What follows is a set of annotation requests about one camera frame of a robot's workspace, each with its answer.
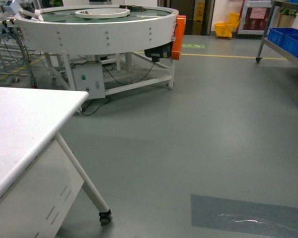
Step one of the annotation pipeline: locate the white work table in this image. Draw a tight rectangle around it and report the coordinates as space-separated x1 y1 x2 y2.
0 87 112 238

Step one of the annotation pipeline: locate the orange motor cover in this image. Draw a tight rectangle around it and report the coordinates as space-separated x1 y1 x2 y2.
171 15 186 60

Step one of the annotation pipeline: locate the round white conveyor table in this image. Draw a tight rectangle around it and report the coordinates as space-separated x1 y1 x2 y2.
15 5 179 97

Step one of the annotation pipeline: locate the yellow mop bucket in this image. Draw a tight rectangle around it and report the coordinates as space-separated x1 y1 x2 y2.
215 12 240 38

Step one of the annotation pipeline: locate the steel shelf cart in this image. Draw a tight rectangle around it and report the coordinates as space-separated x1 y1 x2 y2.
256 0 298 67

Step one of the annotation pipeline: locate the grey control box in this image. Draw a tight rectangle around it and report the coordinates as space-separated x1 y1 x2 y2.
72 62 106 99

